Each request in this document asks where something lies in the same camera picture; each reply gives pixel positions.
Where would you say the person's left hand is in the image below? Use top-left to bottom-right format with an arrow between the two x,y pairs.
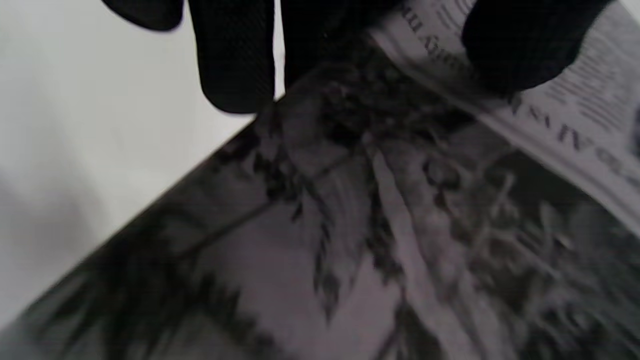
100,0 -> 616,114

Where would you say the printed newspaper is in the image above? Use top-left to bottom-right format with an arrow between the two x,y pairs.
0,0 -> 640,360

